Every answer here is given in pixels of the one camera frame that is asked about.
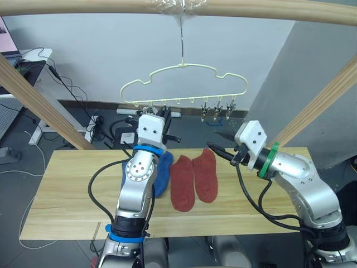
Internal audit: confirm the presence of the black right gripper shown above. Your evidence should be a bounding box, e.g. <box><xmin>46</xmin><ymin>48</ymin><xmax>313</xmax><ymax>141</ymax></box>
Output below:
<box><xmin>206</xmin><ymin>130</ymin><xmax>253</xmax><ymax>168</ymax></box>

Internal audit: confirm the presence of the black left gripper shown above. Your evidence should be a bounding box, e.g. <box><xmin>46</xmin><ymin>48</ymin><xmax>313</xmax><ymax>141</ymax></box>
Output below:
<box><xmin>156</xmin><ymin>106</ymin><xmax>182</xmax><ymax>146</ymax></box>

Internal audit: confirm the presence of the metal hanger clip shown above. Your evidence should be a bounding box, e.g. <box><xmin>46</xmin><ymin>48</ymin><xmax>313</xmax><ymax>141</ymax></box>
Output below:
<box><xmin>226</xmin><ymin>95</ymin><xmax>237</xmax><ymax>121</ymax></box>
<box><xmin>200</xmin><ymin>96</ymin><xmax>210</xmax><ymax>122</ymax></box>
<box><xmin>142</xmin><ymin>100</ymin><xmax>157</xmax><ymax>115</ymax></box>
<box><xmin>213</xmin><ymin>96</ymin><xmax>223</xmax><ymax>121</ymax></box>

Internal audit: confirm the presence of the cream plastic clip hanger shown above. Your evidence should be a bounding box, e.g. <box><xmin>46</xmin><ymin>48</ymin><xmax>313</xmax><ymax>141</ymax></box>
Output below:
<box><xmin>120</xmin><ymin>13</ymin><xmax>248</xmax><ymax>108</ymax></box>

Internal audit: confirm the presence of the blue floor object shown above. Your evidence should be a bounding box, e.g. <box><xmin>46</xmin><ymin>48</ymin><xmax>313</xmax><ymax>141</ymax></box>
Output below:
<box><xmin>206</xmin><ymin>117</ymin><xmax>224</xmax><ymax>128</ymax></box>

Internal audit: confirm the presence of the short red sock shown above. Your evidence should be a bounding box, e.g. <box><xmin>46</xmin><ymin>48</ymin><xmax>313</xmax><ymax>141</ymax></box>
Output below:
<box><xmin>192</xmin><ymin>148</ymin><xmax>219</xmax><ymax>204</ymax></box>

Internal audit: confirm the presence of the black base with white label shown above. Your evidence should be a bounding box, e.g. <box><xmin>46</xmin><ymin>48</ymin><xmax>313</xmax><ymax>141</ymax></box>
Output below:
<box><xmin>111</xmin><ymin>122</ymin><xmax>138</xmax><ymax>146</ymax></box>

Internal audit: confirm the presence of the blue sock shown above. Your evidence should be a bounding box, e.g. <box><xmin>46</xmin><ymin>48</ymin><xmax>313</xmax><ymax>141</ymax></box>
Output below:
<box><xmin>122</xmin><ymin>152</ymin><xmax>174</xmax><ymax>198</ymax></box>

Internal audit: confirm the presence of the long white power strip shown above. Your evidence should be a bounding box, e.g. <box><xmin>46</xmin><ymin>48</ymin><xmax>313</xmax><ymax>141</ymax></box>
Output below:
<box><xmin>116</xmin><ymin>108</ymin><xmax>181</xmax><ymax>118</ymax></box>

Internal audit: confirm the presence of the long red sock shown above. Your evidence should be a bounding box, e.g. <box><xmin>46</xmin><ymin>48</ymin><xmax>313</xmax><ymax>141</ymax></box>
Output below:
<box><xmin>170</xmin><ymin>155</ymin><xmax>195</xmax><ymax>213</ymax></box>

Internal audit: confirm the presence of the clear tape wrap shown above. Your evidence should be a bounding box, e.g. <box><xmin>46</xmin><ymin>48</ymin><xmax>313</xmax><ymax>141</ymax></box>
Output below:
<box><xmin>144</xmin><ymin>0</ymin><xmax>209</xmax><ymax>18</ymax></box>

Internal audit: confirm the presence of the white desk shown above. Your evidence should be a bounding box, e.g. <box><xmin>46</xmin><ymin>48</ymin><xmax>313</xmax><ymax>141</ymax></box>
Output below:
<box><xmin>0</xmin><ymin>49</ymin><xmax>87</xmax><ymax>145</ymax></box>

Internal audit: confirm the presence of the perforated metal breadboard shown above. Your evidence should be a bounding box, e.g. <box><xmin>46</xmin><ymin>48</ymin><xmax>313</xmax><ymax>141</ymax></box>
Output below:
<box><xmin>0</xmin><ymin>97</ymin><xmax>26</xmax><ymax>140</ymax></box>

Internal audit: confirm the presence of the grey floor box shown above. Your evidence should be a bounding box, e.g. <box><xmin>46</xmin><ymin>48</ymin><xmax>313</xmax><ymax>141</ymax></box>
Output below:
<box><xmin>0</xmin><ymin>147</ymin><xmax>22</xmax><ymax>165</ymax></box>

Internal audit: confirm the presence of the computer monitor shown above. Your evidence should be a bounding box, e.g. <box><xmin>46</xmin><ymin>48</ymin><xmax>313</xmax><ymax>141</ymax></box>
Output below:
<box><xmin>0</xmin><ymin>16</ymin><xmax>20</xmax><ymax>54</ymax></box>

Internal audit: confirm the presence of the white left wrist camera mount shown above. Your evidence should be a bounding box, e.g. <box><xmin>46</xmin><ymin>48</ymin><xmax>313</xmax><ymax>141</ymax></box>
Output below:
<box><xmin>138</xmin><ymin>113</ymin><xmax>168</xmax><ymax>149</ymax></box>

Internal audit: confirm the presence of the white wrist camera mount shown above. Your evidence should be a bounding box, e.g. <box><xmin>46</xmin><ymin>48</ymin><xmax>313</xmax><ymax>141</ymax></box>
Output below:
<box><xmin>234</xmin><ymin>120</ymin><xmax>268</xmax><ymax>171</ymax></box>
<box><xmin>138</xmin><ymin>113</ymin><xmax>168</xmax><ymax>149</ymax></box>

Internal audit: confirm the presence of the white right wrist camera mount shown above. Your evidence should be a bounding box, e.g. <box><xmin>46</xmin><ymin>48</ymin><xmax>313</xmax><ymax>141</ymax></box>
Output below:
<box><xmin>234</xmin><ymin>120</ymin><xmax>268</xmax><ymax>171</ymax></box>

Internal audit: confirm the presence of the blue left wrist clamp ring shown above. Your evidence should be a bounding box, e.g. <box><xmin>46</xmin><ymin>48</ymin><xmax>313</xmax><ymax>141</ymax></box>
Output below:
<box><xmin>132</xmin><ymin>144</ymin><xmax>165</xmax><ymax>156</ymax></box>

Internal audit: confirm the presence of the green right wrist clamp ring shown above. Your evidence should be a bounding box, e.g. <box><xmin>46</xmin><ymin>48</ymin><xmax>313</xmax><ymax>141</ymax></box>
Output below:
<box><xmin>257</xmin><ymin>141</ymin><xmax>280</xmax><ymax>179</ymax></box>

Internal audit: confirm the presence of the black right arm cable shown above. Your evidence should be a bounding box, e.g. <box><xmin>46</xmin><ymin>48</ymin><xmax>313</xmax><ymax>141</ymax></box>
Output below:
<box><xmin>235</xmin><ymin>164</ymin><xmax>307</xmax><ymax>232</ymax></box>

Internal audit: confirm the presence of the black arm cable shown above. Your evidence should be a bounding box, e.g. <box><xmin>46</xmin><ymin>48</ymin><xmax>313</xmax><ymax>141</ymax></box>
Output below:
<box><xmin>88</xmin><ymin>141</ymin><xmax>157</xmax><ymax>238</ymax></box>
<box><xmin>235</xmin><ymin>164</ymin><xmax>307</xmax><ymax>232</ymax></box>

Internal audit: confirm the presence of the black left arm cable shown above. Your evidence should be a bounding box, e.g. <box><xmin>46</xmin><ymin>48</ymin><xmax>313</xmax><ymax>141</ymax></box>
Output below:
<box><xmin>88</xmin><ymin>141</ymin><xmax>157</xmax><ymax>238</ymax></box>

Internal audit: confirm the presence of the slanted wooden frame post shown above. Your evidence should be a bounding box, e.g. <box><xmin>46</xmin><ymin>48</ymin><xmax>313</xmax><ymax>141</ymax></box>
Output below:
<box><xmin>267</xmin><ymin>54</ymin><xmax>357</xmax><ymax>149</ymax></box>
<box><xmin>0</xmin><ymin>52</ymin><xmax>95</xmax><ymax>150</ymax></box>

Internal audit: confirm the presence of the black power adapter cable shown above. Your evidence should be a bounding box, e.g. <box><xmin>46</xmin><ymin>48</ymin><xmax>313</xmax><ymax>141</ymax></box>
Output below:
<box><xmin>29</xmin><ymin>47</ymin><xmax>112</xmax><ymax>140</ymax></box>

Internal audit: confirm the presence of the white floor cable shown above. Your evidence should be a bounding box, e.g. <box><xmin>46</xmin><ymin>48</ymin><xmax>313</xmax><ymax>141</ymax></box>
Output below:
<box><xmin>0</xmin><ymin>131</ymin><xmax>56</xmax><ymax>249</ymax></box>

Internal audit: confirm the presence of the wooden frame crossbeam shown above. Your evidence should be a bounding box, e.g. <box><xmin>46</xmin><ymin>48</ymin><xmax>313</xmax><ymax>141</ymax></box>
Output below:
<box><xmin>0</xmin><ymin>0</ymin><xmax>357</xmax><ymax>28</ymax></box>

